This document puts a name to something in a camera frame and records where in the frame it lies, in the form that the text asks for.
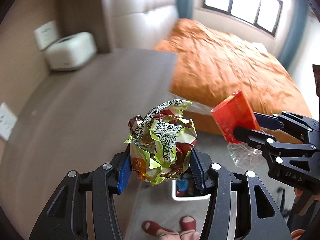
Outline white square trash bin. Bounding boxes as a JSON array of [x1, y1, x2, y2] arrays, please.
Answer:
[[171, 170, 210, 202]]

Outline beige padded headboard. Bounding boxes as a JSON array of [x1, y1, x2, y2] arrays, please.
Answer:
[[101, 0, 178, 50]]

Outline white tissue box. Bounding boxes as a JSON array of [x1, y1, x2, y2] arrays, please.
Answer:
[[44, 32, 98, 71]]

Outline green snack wrapper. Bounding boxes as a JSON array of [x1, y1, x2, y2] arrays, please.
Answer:
[[125, 99, 197, 185]]

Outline red slipper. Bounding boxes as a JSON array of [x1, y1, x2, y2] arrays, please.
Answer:
[[179, 216, 197, 231], [142, 220, 174, 237]]

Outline white wall power socket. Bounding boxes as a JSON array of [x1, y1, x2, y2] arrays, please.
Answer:
[[0, 102, 17, 141]]

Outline person's right hand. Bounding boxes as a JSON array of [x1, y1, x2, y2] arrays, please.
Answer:
[[291, 189, 315, 240]]

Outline white item on bed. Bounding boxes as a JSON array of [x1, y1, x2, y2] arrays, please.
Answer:
[[252, 42, 268, 55]]

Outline red-label clear plastic bottle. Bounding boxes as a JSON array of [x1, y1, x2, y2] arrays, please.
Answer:
[[209, 90, 264, 169]]

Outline red right slipper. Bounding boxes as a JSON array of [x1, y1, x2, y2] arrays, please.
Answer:
[[179, 216, 197, 231]]

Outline orange bed cover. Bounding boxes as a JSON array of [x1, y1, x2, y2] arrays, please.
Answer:
[[153, 18, 313, 144]]

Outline red left slipper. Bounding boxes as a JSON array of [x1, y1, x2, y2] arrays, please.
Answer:
[[142, 220, 174, 237]]

